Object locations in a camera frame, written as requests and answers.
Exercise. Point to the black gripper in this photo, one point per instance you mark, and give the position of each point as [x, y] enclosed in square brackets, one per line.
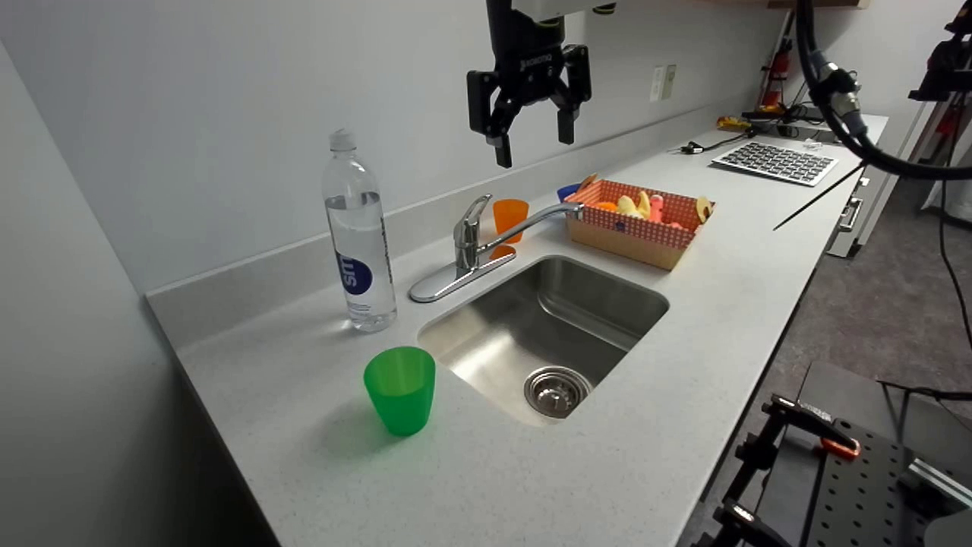
[526, 51]

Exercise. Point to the blue small object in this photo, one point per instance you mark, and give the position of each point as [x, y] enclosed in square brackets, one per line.
[565, 189]

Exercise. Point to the orange plastic cup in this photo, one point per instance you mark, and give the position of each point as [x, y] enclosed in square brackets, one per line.
[509, 216]

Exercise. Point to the orange carrot toy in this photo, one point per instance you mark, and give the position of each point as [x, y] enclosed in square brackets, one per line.
[606, 205]

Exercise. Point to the yellow plush toy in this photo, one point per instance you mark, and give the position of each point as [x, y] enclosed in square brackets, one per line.
[634, 205]

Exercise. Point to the orange basket with items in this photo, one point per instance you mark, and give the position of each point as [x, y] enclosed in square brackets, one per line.
[634, 241]

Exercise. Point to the black flat device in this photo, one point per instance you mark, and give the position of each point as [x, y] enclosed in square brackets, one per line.
[707, 140]

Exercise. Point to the yellow hand tool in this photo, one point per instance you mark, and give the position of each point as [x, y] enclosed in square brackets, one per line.
[733, 122]

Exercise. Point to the chrome faucet spout and base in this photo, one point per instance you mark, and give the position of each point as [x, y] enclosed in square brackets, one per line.
[443, 284]

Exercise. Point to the yellow brown toy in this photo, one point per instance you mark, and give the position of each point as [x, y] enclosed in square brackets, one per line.
[701, 212]

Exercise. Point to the clear plastic water bottle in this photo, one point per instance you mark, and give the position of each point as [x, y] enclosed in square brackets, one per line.
[358, 244]

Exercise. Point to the stainless steel sink basin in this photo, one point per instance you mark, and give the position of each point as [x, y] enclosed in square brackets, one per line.
[547, 324]

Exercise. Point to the red hand tool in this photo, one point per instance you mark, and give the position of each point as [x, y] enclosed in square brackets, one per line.
[779, 70]

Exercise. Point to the grey keyboard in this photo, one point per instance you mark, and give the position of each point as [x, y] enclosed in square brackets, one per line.
[779, 163]

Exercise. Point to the round metal drain strainer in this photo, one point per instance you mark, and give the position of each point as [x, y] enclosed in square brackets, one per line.
[554, 389]

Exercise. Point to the green plastic cup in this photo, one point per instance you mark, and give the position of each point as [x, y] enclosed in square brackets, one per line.
[403, 389]

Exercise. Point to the black perforated table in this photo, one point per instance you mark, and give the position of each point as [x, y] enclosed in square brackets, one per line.
[869, 495]

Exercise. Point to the white wall outlet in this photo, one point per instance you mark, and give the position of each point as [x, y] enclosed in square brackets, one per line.
[663, 81]

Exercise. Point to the black camera on stand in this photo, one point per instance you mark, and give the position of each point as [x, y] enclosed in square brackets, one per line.
[944, 65]

